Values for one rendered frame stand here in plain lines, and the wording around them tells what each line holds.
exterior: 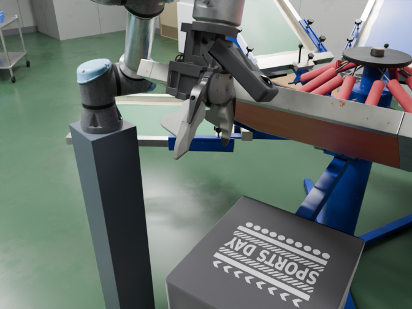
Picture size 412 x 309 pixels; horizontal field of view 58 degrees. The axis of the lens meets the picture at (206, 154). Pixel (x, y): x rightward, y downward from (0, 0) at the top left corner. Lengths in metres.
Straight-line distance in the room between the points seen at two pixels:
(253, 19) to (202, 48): 2.10
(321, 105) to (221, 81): 0.20
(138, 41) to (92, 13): 7.55
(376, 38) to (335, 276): 1.95
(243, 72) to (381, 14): 2.50
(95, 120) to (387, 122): 0.98
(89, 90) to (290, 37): 1.68
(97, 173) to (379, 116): 1.00
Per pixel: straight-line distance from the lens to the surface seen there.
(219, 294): 1.09
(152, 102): 2.25
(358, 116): 0.67
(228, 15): 0.57
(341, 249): 1.28
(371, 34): 2.86
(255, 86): 0.54
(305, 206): 1.47
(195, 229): 2.72
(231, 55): 0.56
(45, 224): 2.99
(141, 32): 1.15
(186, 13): 6.54
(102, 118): 1.35
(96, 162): 1.37
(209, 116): 0.67
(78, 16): 8.60
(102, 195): 1.44
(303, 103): 0.69
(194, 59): 0.60
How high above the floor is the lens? 1.79
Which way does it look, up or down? 30 degrees down
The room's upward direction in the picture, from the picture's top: straight up
